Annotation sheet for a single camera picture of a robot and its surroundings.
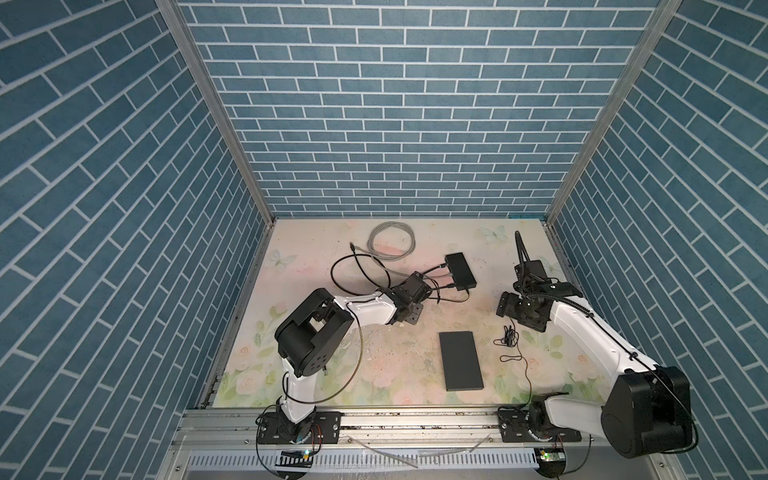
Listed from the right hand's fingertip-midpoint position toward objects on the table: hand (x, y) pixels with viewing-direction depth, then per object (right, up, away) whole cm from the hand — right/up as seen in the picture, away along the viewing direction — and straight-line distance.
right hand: (509, 310), depth 86 cm
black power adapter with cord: (-11, +5, +15) cm, 19 cm away
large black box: (-15, -15, -3) cm, 21 cm away
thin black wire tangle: (+2, -9, +3) cm, 10 cm away
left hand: (-28, -2, +10) cm, 30 cm away
